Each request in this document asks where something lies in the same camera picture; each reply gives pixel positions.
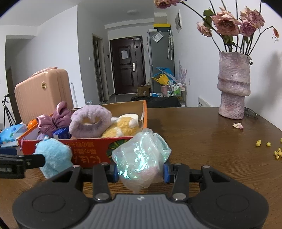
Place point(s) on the grey refrigerator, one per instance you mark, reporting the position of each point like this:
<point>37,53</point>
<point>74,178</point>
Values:
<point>161,54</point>

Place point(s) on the purple satin bow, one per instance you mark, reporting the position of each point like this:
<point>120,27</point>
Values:
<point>59,119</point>

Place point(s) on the black camera tripod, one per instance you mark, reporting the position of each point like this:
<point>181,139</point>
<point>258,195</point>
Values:
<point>7,116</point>

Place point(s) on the dried pink rose bouquet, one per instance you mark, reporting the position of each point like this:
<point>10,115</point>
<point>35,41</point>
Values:
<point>240,32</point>

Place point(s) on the fallen pink petal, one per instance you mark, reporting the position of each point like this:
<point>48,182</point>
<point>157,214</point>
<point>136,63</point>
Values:
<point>238,125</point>

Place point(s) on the pink hard-shell suitcase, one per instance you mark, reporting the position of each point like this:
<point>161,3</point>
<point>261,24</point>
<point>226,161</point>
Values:
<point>42,92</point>

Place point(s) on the blue facial tissue package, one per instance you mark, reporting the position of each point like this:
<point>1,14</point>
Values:
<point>10,135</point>

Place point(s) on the light blue plush toy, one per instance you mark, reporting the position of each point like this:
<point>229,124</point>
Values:
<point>57,156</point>

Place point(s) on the dark brown entrance door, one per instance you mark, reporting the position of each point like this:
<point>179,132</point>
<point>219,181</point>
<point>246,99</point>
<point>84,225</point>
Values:
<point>127,64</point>

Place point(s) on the storage cart with bottles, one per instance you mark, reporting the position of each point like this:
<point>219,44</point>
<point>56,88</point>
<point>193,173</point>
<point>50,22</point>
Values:
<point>178,90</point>

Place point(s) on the blue tissue pack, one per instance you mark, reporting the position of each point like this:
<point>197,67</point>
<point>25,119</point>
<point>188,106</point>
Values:
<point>62,133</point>

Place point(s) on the red cardboard box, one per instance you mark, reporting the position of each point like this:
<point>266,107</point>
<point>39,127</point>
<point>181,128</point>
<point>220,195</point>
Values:
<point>88,152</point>

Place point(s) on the scattered yellow crumbs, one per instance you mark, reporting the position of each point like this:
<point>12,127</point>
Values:
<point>275,150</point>

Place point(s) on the iridescent mesh bath puff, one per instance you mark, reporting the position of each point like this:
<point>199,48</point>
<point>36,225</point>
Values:
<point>140,160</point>

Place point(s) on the yellow box on refrigerator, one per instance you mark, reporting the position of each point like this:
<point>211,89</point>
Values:
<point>162,27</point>

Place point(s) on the lavender fluffy headband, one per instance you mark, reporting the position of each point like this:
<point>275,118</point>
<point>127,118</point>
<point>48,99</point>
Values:
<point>90,121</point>

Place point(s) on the cardboard box on floor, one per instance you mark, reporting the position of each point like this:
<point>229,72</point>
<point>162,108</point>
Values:
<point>143,90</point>

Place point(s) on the purple textured vase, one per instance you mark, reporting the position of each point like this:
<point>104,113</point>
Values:
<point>234,84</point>

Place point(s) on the yellow white plush toy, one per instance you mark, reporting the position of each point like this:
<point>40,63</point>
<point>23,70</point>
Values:
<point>123,126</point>

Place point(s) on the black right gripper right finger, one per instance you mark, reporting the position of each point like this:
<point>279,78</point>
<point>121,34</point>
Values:
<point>215,199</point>

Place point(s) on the orange fruit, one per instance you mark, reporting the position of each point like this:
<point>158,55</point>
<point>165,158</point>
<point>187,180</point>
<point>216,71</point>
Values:
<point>32,123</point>

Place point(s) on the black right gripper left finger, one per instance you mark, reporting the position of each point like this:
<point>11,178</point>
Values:
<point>65,200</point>

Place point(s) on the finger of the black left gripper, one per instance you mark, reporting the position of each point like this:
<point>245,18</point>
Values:
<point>9,151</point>

